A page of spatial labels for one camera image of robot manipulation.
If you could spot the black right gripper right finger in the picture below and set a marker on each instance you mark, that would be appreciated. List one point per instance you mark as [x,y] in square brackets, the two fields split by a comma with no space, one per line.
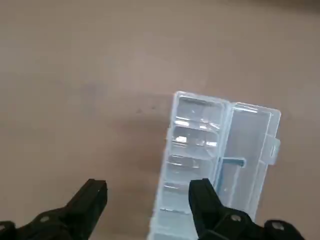
[220,222]

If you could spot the transparent plastic compartment box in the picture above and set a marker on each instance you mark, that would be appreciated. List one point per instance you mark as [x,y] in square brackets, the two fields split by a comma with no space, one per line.
[197,140]

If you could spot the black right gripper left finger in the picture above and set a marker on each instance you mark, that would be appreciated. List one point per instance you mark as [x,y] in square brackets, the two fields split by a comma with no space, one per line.
[62,220]

